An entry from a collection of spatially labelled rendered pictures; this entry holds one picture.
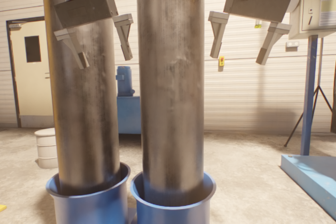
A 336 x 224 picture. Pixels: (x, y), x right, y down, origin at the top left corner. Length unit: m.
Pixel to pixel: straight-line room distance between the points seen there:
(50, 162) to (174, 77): 1.67
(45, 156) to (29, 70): 2.71
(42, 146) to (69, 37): 1.54
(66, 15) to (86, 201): 0.53
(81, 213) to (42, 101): 3.67
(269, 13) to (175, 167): 0.45
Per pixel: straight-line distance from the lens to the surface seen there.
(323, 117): 3.50
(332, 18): 2.17
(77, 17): 0.50
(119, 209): 0.75
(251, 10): 0.48
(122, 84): 2.64
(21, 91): 4.60
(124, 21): 0.46
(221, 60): 2.96
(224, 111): 3.00
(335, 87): 1.39
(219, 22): 0.46
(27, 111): 4.55
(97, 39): 0.64
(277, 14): 0.52
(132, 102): 2.41
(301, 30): 2.05
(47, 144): 1.95
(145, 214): 0.62
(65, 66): 0.62
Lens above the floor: 0.69
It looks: 7 degrees down
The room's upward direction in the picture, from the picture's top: 1 degrees counter-clockwise
